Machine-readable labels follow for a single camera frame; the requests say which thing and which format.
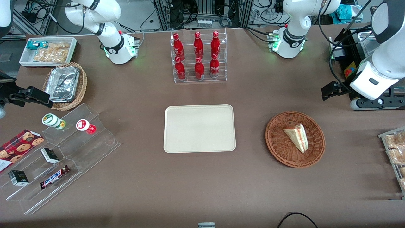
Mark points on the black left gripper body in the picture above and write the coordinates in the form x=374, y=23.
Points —
x=343, y=86

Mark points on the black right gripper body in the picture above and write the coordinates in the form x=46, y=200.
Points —
x=7, y=93

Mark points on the triangular sandwich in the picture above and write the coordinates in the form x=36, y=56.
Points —
x=297, y=137

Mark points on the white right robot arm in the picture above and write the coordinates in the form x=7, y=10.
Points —
x=117, y=47

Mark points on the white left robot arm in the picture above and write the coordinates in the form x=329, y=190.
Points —
x=389, y=47

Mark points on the light wicker basket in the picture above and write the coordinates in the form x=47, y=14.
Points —
x=72, y=106

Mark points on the brown round wicker basket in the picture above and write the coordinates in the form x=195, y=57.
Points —
x=278, y=142

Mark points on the beige plastic tray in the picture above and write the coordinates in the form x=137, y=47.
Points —
x=199, y=128

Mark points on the black hot food case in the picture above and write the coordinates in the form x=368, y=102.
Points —
x=349, y=72

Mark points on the green capped yogurt bottle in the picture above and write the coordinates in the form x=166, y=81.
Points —
x=50, y=119

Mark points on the aluminium foil container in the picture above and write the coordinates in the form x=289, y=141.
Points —
x=61, y=84

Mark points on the white rectangular snack bin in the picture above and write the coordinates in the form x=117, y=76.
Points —
x=27, y=60

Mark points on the clear bag of crackers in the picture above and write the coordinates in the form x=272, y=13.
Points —
x=59, y=46
x=50, y=56

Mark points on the steel food pan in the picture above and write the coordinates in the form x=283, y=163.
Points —
x=368, y=46

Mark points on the red capped yogurt bottle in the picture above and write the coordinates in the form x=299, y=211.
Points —
x=84, y=125

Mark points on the teal snack packet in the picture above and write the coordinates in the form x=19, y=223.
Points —
x=33, y=45

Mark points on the red chocolate cookie box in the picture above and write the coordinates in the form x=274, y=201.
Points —
x=19, y=147

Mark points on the small black carton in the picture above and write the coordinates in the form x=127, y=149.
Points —
x=50, y=155
x=18, y=178

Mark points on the clear acrylic stepped display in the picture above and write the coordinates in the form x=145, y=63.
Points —
x=95, y=148

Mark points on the fried chicken piece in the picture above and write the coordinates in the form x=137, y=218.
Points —
x=398, y=155
x=402, y=183
x=402, y=171
x=397, y=140

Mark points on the teal plastic bag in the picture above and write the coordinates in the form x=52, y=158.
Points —
x=348, y=13

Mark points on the snickers chocolate bar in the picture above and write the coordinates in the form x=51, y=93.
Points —
x=53, y=177

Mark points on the red cola bottle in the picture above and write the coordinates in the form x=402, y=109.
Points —
x=180, y=69
x=214, y=67
x=178, y=47
x=199, y=69
x=215, y=45
x=198, y=46

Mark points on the white power strip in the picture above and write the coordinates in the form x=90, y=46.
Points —
x=204, y=23

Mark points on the clear acrylic bottle rack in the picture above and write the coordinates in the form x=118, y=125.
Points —
x=191, y=53

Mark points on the small grey device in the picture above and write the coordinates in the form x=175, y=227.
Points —
x=206, y=225

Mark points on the aluminium profile frame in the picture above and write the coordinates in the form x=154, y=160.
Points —
x=47, y=17
x=245, y=12

